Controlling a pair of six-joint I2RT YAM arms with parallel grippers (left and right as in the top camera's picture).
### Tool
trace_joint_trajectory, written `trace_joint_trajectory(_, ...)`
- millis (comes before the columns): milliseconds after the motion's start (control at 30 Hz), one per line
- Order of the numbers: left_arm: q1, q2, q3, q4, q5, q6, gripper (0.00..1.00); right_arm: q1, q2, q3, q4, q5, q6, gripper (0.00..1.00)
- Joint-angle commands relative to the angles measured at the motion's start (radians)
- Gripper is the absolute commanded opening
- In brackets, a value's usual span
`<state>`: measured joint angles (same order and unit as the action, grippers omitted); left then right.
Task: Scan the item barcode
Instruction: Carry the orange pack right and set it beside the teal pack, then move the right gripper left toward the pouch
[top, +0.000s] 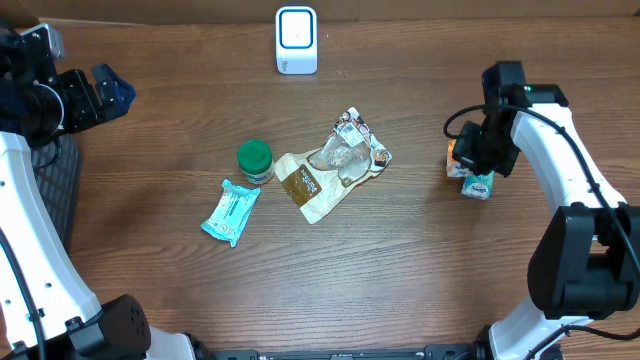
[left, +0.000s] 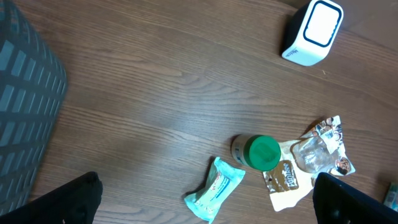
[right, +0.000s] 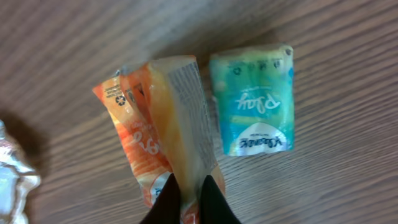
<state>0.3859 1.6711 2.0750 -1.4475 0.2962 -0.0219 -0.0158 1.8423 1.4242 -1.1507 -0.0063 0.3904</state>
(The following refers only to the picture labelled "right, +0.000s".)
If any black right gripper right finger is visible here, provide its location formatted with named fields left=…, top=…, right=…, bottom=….
left=199, top=175, right=241, bottom=224

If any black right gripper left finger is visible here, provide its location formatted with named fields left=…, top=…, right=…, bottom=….
left=140, top=174, right=181, bottom=224

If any orange tissue pack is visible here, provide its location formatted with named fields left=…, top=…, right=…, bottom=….
left=93, top=55, right=225, bottom=223

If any green blue tissue pack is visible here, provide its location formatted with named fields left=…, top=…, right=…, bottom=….
left=209, top=44, right=295, bottom=156

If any white brown snack bag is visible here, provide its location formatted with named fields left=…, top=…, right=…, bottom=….
left=1, top=123, right=41, bottom=224

